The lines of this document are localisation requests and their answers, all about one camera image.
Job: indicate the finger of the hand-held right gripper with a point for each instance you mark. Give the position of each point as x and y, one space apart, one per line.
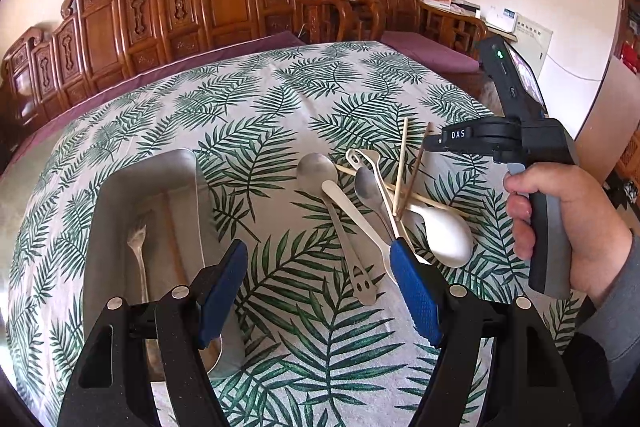
457 138

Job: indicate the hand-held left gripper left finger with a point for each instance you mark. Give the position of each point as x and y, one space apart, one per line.
225 287

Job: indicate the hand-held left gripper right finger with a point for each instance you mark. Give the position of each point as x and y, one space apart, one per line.
415 287

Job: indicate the white plastic ladle spoon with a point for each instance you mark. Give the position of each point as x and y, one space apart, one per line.
442 234

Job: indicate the small metal spoon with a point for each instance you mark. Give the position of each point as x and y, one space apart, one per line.
367 192

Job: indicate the metal tray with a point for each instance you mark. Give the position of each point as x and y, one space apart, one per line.
115 217

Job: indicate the person's right forearm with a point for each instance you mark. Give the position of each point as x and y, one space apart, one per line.
615 312

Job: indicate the person's right hand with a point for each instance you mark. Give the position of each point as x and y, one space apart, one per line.
595 227

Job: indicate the white cabinet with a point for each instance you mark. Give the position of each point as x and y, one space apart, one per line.
602 117

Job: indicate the short purple cushion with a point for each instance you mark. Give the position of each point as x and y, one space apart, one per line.
430 52

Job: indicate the metal fork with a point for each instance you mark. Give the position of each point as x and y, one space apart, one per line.
136 239

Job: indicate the white blue device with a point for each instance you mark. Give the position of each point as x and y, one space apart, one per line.
502 19

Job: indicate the white box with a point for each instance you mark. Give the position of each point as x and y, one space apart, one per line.
465 8

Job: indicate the leaf-print tablecloth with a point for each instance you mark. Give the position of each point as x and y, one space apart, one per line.
300 107

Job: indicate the long purple cushion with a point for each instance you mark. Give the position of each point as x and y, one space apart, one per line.
280 39

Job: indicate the carved wooden bench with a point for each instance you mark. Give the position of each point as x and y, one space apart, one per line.
100 32

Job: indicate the white wall panel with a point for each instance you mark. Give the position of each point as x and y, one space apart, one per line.
532 42

